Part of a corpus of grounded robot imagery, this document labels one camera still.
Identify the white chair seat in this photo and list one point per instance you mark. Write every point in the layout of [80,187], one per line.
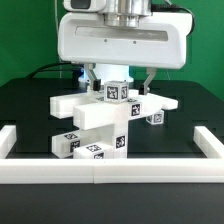
[115,135]

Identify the white chair back frame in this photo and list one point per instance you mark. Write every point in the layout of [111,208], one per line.
[90,111]

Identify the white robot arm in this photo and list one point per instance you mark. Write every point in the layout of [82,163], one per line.
[106,71]

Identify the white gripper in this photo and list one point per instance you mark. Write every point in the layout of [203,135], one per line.
[124,32]

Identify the white U-shaped fence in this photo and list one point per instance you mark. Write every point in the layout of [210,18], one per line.
[165,170]

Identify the white tagged cube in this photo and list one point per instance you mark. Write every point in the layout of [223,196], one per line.
[116,91]
[156,119]

